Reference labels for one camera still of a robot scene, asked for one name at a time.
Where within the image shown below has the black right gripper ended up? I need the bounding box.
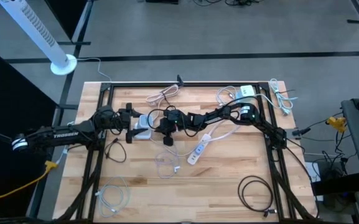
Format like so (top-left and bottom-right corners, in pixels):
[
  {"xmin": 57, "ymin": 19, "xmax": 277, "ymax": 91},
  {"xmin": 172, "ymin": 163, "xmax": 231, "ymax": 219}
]
[{"xmin": 156, "ymin": 105, "xmax": 197, "ymax": 147}]

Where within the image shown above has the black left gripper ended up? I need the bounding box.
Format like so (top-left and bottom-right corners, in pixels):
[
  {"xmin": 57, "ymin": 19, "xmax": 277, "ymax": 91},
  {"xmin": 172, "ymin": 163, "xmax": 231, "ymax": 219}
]
[{"xmin": 113, "ymin": 102, "xmax": 144, "ymax": 145}]

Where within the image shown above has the white tower power strip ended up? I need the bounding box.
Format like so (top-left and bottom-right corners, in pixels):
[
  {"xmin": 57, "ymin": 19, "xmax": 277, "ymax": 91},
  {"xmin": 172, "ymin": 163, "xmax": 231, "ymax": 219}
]
[{"xmin": 134, "ymin": 114, "xmax": 153, "ymax": 141}]

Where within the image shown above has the short black USB cable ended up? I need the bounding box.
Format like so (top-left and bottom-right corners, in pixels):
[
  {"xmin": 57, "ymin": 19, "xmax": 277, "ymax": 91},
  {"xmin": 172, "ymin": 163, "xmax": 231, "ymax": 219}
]
[{"xmin": 104, "ymin": 138, "xmax": 128, "ymax": 164}]

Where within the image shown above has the white power strip cord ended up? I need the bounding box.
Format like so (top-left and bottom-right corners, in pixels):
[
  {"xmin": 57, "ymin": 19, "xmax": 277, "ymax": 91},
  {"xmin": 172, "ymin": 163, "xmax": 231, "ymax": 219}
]
[{"xmin": 146, "ymin": 83, "xmax": 243, "ymax": 157}]

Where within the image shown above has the small lavender cable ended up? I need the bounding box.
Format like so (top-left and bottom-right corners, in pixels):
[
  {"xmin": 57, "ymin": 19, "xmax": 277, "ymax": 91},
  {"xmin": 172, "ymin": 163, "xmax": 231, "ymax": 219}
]
[{"xmin": 154, "ymin": 151, "xmax": 182, "ymax": 180}]

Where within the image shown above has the white USB cable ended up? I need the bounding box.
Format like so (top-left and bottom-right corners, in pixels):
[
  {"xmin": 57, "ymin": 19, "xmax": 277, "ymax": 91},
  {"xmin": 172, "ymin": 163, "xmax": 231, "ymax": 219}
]
[{"xmin": 215, "ymin": 85, "xmax": 240, "ymax": 108}]

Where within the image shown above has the pale cube power strip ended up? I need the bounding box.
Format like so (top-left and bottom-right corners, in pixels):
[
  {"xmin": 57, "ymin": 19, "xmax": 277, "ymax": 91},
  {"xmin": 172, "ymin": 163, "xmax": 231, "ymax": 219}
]
[{"xmin": 234, "ymin": 84, "xmax": 257, "ymax": 101}]

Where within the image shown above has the black partition panel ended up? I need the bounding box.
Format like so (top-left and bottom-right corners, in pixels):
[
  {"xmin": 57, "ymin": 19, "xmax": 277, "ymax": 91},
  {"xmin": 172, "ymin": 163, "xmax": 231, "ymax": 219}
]
[
  {"xmin": 0, "ymin": 41, "xmax": 59, "ymax": 220},
  {"xmin": 44, "ymin": 0, "xmax": 89, "ymax": 41}
]

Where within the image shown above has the white tower fan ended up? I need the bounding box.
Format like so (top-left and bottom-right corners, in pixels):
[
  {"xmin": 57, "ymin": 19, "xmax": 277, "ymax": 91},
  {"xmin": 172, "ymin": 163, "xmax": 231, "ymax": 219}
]
[{"xmin": 0, "ymin": 0, "xmax": 77, "ymax": 77}]

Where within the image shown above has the yellow clamp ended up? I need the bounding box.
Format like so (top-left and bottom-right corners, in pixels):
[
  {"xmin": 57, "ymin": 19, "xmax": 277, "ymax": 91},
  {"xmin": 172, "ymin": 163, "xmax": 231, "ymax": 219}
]
[{"xmin": 324, "ymin": 115, "xmax": 347, "ymax": 134}]

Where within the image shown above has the black computer box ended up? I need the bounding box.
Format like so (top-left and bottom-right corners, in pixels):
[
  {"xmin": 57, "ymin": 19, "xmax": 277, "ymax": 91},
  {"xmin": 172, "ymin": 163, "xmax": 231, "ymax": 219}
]
[{"xmin": 309, "ymin": 160, "xmax": 359, "ymax": 197}]

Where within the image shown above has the white fan power cable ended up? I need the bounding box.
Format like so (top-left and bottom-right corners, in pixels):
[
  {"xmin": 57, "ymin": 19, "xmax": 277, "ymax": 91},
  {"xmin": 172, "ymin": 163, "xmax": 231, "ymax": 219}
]
[{"xmin": 75, "ymin": 57, "xmax": 114, "ymax": 82}]

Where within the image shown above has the short white plug cable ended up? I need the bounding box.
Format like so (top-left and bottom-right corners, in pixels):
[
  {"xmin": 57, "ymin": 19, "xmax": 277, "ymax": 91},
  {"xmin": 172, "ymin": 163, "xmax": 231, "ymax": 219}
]
[{"xmin": 55, "ymin": 141, "xmax": 70, "ymax": 165}]

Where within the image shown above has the large white coiled cable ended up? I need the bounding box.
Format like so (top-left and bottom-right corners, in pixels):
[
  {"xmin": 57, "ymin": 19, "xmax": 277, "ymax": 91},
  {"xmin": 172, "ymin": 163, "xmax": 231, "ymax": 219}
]
[{"xmin": 95, "ymin": 176, "xmax": 131, "ymax": 219}]

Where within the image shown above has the yellow extension cord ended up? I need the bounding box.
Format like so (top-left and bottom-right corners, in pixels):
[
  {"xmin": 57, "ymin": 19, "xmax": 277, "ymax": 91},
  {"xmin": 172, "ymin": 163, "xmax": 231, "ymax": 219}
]
[{"xmin": 0, "ymin": 160, "xmax": 59, "ymax": 203}]

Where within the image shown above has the black coiled cable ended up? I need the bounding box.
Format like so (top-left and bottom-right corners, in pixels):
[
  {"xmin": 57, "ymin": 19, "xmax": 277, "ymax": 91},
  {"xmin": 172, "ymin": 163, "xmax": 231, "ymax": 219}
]
[{"xmin": 237, "ymin": 174, "xmax": 278, "ymax": 218}]

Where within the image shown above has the bundled white plug cable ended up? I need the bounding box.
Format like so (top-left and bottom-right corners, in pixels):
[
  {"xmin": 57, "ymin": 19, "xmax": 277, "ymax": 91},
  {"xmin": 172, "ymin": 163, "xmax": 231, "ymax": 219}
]
[{"xmin": 268, "ymin": 78, "xmax": 299, "ymax": 116}]

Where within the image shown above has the black cable tangle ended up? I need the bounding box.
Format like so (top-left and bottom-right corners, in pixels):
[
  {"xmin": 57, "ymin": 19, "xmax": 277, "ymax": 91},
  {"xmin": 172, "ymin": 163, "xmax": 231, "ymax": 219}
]
[{"xmin": 292, "ymin": 124, "xmax": 356, "ymax": 175}]

